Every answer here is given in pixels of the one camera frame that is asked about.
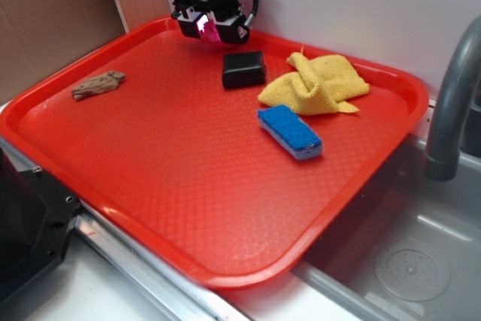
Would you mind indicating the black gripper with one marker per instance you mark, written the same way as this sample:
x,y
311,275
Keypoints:
x,y
191,16

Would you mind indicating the red paper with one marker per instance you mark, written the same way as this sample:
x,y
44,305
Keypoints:
x,y
209,35

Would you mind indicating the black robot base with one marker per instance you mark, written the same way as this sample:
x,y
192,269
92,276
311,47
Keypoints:
x,y
37,216

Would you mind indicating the black rectangular block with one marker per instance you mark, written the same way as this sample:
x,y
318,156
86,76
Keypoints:
x,y
243,70

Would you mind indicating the blue sponge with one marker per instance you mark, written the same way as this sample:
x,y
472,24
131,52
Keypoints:
x,y
291,132

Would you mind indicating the brown crumpled scrap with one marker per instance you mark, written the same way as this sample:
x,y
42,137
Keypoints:
x,y
99,84

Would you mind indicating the yellow cloth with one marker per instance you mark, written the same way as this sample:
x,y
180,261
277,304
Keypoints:
x,y
323,85

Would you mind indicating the red plastic tray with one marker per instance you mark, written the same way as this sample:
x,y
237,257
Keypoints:
x,y
182,165

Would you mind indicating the brown cardboard panel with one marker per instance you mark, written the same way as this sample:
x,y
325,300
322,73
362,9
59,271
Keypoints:
x,y
41,37

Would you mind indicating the grey faucet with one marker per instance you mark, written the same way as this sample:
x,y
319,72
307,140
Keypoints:
x,y
455,126

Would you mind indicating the grey sink basin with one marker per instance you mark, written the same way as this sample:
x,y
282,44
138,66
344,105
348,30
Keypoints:
x,y
400,204

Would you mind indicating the sink drain cover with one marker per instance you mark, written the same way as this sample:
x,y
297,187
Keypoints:
x,y
412,272

